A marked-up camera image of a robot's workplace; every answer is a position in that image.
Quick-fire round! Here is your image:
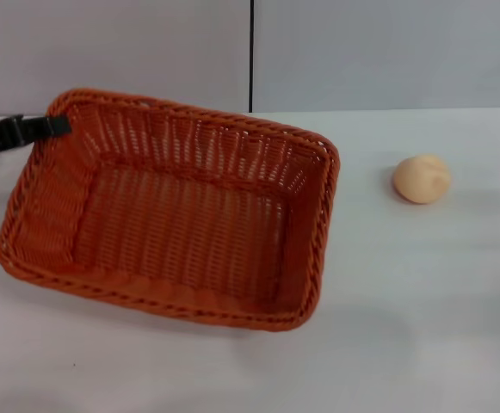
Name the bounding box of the orange woven plastic basket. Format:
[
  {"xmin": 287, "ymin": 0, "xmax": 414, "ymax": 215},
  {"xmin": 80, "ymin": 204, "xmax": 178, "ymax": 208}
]
[{"xmin": 0, "ymin": 88, "xmax": 342, "ymax": 333}]

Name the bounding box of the pale round steamed bun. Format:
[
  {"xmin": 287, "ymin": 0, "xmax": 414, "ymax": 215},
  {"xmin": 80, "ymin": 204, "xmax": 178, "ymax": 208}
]
[{"xmin": 393, "ymin": 153, "xmax": 452, "ymax": 204}]

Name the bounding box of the black vertical wall strip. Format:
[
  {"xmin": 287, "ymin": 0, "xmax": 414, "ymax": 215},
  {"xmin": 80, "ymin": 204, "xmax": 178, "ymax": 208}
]
[{"xmin": 247, "ymin": 0, "xmax": 256, "ymax": 114}]

